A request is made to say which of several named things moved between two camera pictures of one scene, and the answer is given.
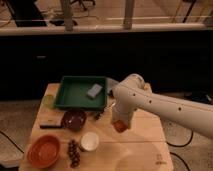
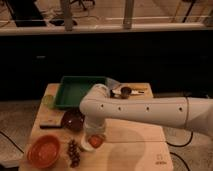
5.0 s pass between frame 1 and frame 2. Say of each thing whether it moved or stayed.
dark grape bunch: stayed
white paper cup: stayed
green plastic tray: stayed
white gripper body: moved
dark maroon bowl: stayed
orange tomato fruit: moved
